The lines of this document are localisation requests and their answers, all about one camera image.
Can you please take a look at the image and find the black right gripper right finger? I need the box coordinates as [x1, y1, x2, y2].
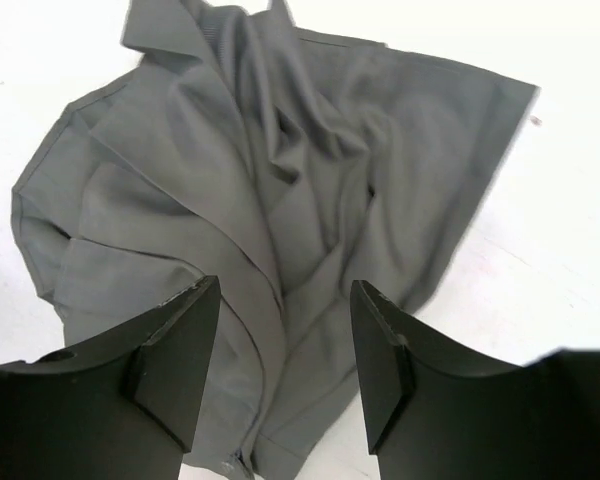
[350, 281, 600, 479]

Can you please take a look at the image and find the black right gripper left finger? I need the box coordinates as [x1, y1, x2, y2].
[0, 276, 221, 479]

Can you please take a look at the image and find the grey pleated skirt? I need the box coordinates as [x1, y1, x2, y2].
[11, 1, 536, 479]

